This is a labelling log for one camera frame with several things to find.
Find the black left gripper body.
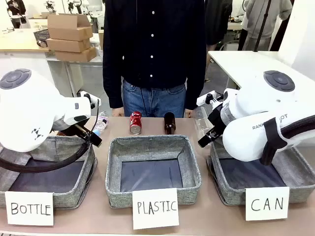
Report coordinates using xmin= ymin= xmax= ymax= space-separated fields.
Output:
xmin=73 ymin=122 xmax=103 ymax=148

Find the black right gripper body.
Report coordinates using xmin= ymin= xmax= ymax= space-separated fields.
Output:
xmin=207 ymin=105 xmax=227 ymax=135

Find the clear plastic bottle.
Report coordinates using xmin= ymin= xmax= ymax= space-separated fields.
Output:
xmin=193 ymin=106 xmax=215 ymax=138

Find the plastic bottle pink label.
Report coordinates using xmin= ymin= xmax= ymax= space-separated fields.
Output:
xmin=92 ymin=111 xmax=109 ymax=136

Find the brown glass bottle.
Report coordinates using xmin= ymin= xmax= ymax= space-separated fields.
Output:
xmin=164 ymin=112 xmax=176 ymax=135

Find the crushed red soda can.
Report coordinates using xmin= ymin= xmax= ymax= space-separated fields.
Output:
xmin=129 ymin=111 xmax=143 ymax=135

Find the person's right forearm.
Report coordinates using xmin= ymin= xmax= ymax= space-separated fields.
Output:
xmin=102 ymin=61 xmax=124 ymax=109

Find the person's left forearm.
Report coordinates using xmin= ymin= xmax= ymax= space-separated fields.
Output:
xmin=185 ymin=61 xmax=207 ymax=111

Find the grey fabric basket plastic label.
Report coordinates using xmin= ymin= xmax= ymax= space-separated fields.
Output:
xmin=105 ymin=134 xmax=202 ymax=209

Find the grey fabric basket bottle label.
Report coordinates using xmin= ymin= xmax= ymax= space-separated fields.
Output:
xmin=0 ymin=134 xmax=98 ymax=209

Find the white paper sign CAN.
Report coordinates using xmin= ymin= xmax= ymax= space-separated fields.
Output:
xmin=245 ymin=186 xmax=290 ymax=221

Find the grey fabric basket can label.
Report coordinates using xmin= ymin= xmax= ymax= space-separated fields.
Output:
xmin=206 ymin=137 xmax=315 ymax=207

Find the black mesh basket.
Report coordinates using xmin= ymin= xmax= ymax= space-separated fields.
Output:
xmin=32 ymin=29 xmax=50 ymax=46

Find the white standing desk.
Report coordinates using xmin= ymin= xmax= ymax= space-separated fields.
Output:
xmin=207 ymin=50 xmax=315 ymax=93

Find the white paper sign PLASTIC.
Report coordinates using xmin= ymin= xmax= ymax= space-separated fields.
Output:
xmin=132 ymin=188 xmax=180 ymax=231

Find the closed flat cardboard box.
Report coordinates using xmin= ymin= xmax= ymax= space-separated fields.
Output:
xmin=54 ymin=46 xmax=97 ymax=62
xmin=46 ymin=38 xmax=92 ymax=53

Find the white paper sign BOTTLE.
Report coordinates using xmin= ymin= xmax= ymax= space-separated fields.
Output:
xmin=4 ymin=191 xmax=54 ymax=226

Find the person in dark shirt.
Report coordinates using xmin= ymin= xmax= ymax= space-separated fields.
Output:
xmin=102 ymin=0 xmax=207 ymax=118

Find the background person black outfit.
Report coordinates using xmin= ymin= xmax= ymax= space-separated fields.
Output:
xmin=204 ymin=0 xmax=233 ymax=46

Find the black tripod pole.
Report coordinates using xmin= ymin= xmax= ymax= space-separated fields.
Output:
xmin=254 ymin=0 xmax=272 ymax=52

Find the background person grey hoodie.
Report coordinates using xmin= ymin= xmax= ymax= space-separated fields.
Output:
xmin=242 ymin=0 xmax=294 ymax=52

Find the open cardboard box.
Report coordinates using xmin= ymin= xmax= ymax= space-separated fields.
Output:
xmin=47 ymin=13 xmax=94 ymax=42

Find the wooden top table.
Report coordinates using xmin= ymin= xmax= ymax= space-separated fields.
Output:
xmin=0 ymin=28 xmax=56 ymax=54

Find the white plastic crate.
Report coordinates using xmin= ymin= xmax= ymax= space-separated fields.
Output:
xmin=30 ymin=19 xmax=49 ymax=30

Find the background person black jacket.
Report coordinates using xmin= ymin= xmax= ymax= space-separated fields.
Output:
xmin=6 ymin=0 xmax=27 ymax=29

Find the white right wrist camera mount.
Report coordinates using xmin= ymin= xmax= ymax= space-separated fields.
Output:
xmin=196 ymin=90 xmax=224 ymax=107

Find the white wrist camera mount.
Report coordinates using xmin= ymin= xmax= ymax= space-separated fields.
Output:
xmin=196 ymin=90 xmax=224 ymax=107
xmin=77 ymin=90 xmax=99 ymax=110

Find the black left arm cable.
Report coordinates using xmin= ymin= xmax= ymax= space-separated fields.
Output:
xmin=0 ymin=97 xmax=101 ymax=173

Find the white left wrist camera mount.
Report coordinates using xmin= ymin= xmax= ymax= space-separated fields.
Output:
xmin=77 ymin=90 xmax=99 ymax=110

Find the black right arm cable sleeve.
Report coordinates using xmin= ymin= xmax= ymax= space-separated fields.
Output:
xmin=260 ymin=114 xmax=315 ymax=166

